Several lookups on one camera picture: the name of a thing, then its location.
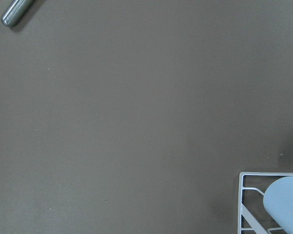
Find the light blue cup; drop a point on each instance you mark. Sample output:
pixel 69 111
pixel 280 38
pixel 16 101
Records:
pixel 278 202

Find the white wire cup rack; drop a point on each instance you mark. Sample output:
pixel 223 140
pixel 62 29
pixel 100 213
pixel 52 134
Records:
pixel 252 218

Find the silver marker pen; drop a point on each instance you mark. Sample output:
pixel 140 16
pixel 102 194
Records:
pixel 15 11

